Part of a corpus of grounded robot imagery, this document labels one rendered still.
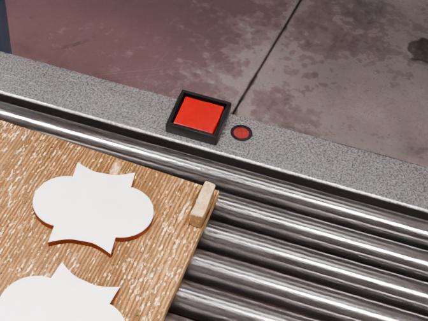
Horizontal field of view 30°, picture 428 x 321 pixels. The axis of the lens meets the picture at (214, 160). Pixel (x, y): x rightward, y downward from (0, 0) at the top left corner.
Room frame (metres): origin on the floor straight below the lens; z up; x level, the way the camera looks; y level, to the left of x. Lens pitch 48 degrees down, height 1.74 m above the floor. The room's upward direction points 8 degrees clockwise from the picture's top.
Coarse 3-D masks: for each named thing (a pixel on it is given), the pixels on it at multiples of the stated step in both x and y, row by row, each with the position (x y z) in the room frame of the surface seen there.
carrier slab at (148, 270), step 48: (0, 144) 0.70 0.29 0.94; (48, 144) 0.71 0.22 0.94; (0, 192) 0.62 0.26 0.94; (144, 192) 0.65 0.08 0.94; (192, 192) 0.66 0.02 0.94; (0, 240) 0.55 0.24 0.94; (48, 240) 0.55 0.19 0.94; (144, 240) 0.57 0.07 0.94; (192, 240) 0.58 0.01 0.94; (0, 288) 0.48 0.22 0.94; (144, 288) 0.51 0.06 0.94
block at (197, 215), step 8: (208, 184) 0.65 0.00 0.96; (200, 192) 0.64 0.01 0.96; (208, 192) 0.64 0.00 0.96; (200, 200) 0.63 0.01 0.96; (208, 200) 0.63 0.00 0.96; (200, 208) 0.61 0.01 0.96; (208, 208) 0.63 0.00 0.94; (192, 216) 0.60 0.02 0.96; (200, 216) 0.60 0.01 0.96; (192, 224) 0.60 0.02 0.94; (200, 224) 0.60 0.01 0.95
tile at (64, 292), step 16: (64, 272) 0.51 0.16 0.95; (16, 288) 0.48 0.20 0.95; (32, 288) 0.48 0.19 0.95; (48, 288) 0.48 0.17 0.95; (64, 288) 0.49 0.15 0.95; (80, 288) 0.49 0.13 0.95; (96, 288) 0.49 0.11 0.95; (112, 288) 0.49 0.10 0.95; (0, 304) 0.45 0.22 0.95; (16, 304) 0.46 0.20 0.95; (32, 304) 0.46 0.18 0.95; (48, 304) 0.46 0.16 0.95; (64, 304) 0.46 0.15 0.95; (80, 304) 0.47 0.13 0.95; (96, 304) 0.47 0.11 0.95; (0, 320) 0.43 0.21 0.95; (16, 320) 0.44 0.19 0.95; (32, 320) 0.44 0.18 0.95; (48, 320) 0.44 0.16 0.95; (64, 320) 0.44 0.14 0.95; (80, 320) 0.45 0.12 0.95; (96, 320) 0.45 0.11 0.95; (112, 320) 0.45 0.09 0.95
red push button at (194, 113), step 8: (184, 104) 0.83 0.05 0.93; (192, 104) 0.83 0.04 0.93; (200, 104) 0.83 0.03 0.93; (208, 104) 0.83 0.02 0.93; (216, 104) 0.83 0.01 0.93; (184, 112) 0.81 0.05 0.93; (192, 112) 0.81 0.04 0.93; (200, 112) 0.81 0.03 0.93; (208, 112) 0.82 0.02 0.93; (216, 112) 0.82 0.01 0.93; (176, 120) 0.79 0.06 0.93; (184, 120) 0.79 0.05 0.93; (192, 120) 0.80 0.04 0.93; (200, 120) 0.80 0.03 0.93; (208, 120) 0.80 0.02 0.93; (216, 120) 0.80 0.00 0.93; (200, 128) 0.78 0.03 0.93; (208, 128) 0.78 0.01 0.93
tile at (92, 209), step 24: (48, 192) 0.62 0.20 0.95; (72, 192) 0.62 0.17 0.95; (96, 192) 0.63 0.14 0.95; (120, 192) 0.63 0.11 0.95; (48, 216) 0.58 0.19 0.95; (72, 216) 0.59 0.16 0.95; (96, 216) 0.59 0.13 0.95; (120, 216) 0.60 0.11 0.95; (144, 216) 0.60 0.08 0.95; (72, 240) 0.55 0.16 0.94; (96, 240) 0.56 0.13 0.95; (120, 240) 0.57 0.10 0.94
